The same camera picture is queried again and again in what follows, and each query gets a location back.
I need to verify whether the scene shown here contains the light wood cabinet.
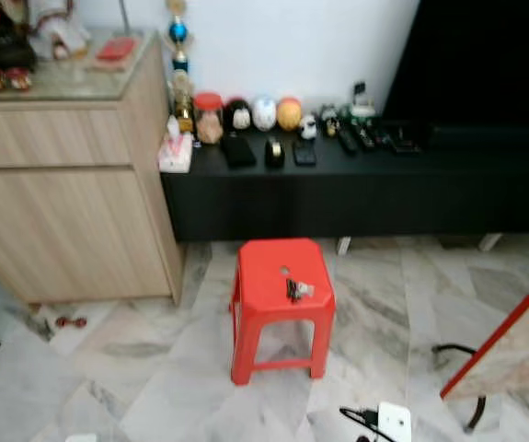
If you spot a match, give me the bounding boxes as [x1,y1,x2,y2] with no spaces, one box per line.
[0,31,185,306]

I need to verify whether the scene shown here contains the red-brown dumbbell toy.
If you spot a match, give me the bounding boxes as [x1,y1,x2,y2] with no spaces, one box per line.
[54,315,89,330]

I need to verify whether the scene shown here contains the dark seated statue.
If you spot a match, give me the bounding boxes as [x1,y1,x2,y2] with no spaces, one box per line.
[0,0,39,71]

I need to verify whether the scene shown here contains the white house ornament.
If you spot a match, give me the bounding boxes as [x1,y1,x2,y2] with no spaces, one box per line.
[39,0,93,62]

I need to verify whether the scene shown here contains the white pink tissue pack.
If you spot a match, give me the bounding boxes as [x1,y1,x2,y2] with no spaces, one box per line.
[157,114,195,174]

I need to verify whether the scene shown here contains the red packet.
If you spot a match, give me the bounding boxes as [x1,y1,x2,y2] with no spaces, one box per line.
[98,36,139,64]

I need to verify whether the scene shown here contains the gold trophy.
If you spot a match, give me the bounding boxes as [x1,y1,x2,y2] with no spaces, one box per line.
[167,0,200,135]

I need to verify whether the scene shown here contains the thin metal rod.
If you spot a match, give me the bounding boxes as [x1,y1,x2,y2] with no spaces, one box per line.
[116,0,132,40]

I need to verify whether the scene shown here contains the clear jar red lid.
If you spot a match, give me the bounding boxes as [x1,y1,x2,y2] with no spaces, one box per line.
[193,91,225,146]

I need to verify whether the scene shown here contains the black wallet case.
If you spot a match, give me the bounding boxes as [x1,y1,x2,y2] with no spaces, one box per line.
[220,134,259,170]

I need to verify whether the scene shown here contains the black mouse egg figure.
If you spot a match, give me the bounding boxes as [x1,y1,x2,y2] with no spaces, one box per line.
[222,96,254,134]

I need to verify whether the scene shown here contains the red plastic stool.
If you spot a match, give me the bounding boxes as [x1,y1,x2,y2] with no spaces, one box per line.
[228,237,338,387]

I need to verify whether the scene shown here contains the black tape dispenser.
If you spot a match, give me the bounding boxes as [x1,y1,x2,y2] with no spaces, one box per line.
[263,135,288,169]

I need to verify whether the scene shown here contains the white duck egg figure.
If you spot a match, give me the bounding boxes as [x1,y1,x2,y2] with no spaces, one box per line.
[250,94,279,133]

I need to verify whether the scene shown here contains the yellow bear egg figure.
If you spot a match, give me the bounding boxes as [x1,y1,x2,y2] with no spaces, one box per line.
[275,95,305,133]

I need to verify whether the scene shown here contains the black phone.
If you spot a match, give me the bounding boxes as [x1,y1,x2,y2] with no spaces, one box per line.
[292,139,319,168]

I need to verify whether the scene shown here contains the white and black figurine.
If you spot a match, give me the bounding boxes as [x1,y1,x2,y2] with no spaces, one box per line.
[298,113,319,141]

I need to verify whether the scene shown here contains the small black figurine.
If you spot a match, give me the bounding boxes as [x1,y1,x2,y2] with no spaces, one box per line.
[318,108,341,139]

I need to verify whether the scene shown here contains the black TV console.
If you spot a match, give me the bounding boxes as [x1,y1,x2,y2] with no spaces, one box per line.
[160,122,529,243]

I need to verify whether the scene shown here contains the green box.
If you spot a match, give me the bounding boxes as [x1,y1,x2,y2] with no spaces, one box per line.
[341,80,378,122]

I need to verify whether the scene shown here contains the flat black box device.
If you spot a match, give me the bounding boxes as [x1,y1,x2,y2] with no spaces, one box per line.
[388,134,422,156]

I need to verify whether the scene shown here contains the black television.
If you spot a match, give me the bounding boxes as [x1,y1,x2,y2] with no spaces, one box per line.
[381,0,529,150]

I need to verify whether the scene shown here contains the red-edged marble board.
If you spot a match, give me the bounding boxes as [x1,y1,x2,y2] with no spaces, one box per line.
[440,262,529,402]

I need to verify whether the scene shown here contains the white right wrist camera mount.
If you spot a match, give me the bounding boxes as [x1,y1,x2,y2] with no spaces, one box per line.
[376,401,413,442]

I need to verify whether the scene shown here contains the black curved floor cable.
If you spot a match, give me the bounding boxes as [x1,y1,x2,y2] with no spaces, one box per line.
[431,343,487,433]

